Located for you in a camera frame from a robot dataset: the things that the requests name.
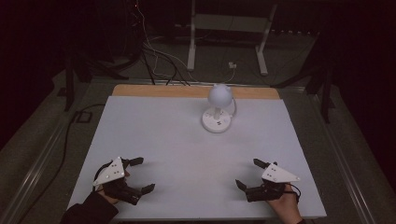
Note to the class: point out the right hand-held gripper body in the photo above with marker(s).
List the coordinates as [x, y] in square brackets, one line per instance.
[274, 175]

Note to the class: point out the person's left hand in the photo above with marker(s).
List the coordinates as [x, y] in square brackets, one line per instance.
[107, 196]

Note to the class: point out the person's right hand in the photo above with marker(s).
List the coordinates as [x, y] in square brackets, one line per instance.
[285, 205]

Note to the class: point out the white plug adapter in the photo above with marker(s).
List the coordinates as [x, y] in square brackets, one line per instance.
[232, 65]

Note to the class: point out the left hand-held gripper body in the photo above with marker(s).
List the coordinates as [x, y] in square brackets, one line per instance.
[113, 171]

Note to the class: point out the white metal stand frame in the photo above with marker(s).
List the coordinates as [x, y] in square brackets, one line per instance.
[227, 23]

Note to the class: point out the white round desk lamp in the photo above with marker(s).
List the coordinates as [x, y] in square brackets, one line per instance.
[218, 107]

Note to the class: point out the black tripod stand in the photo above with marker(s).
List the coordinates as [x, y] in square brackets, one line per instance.
[84, 70]
[320, 77]

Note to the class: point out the white table mat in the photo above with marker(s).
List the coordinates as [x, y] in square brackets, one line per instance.
[193, 155]

